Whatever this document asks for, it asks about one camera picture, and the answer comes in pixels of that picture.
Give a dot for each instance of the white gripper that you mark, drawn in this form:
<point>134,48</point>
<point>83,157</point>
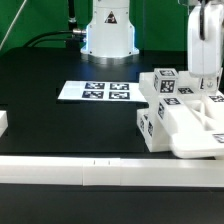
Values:
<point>205,42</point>

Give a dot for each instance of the white chair back frame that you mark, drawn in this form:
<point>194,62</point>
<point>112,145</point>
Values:
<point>193,119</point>

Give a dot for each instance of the white tagged cube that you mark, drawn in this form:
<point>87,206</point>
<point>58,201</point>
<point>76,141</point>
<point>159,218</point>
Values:
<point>206,84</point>
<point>165,80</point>

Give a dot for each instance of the white chair seat part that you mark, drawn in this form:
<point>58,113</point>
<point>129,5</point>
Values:
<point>153,113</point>

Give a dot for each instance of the white marker base sheet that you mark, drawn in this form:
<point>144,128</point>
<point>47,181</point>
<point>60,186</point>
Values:
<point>101,91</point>

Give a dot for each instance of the black vertical pole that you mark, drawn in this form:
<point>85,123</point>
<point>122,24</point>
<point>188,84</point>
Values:
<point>71,11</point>

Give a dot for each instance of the white front fence bar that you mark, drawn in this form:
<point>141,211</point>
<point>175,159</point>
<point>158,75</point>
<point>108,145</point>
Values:
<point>111,171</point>

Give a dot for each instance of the white fence bar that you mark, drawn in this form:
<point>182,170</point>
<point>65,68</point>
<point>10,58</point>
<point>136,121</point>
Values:
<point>111,171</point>
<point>3,122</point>

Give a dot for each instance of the white left fence bar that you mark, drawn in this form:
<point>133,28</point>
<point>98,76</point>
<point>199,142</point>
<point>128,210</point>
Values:
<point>3,122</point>

